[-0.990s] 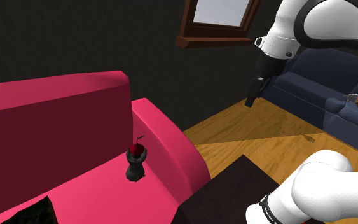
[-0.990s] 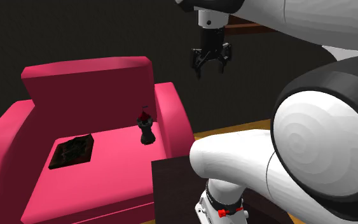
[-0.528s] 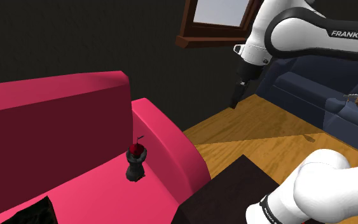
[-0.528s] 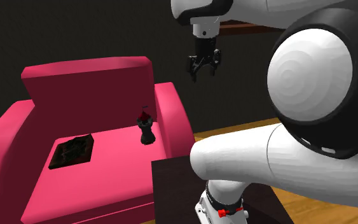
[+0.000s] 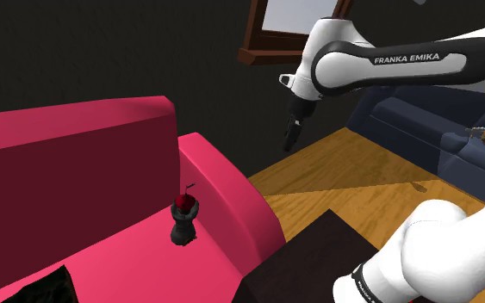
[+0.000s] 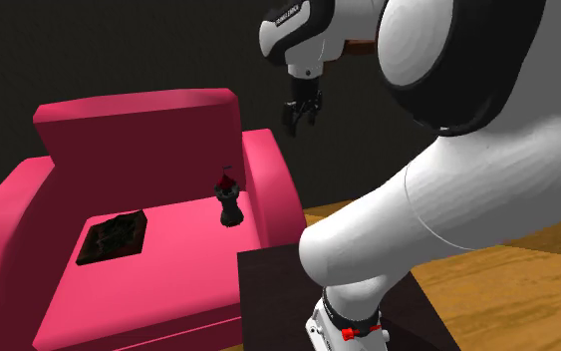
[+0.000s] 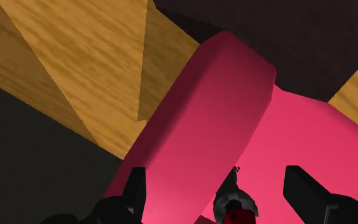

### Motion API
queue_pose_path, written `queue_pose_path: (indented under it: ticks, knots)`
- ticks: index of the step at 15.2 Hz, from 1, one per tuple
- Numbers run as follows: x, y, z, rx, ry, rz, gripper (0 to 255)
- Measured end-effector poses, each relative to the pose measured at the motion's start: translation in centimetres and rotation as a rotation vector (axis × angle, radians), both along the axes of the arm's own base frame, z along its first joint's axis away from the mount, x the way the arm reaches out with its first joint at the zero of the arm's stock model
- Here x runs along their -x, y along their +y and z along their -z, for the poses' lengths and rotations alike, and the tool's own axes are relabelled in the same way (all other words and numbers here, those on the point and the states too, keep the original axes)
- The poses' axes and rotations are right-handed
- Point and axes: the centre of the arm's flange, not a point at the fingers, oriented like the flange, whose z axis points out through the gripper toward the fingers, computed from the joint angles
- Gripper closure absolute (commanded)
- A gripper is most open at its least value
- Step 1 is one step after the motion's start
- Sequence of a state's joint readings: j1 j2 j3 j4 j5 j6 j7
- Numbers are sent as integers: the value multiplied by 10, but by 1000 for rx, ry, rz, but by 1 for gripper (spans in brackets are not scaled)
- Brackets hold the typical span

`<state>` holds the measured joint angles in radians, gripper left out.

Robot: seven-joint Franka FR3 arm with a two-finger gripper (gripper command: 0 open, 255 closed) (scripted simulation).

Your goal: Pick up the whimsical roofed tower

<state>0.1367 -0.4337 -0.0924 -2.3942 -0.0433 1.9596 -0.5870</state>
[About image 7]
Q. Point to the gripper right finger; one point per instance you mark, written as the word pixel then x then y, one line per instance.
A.
pixel 309 194

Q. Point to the pink sofa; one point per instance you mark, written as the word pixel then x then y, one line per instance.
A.
pixel 209 130

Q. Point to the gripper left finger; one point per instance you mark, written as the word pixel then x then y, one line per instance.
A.
pixel 135 192

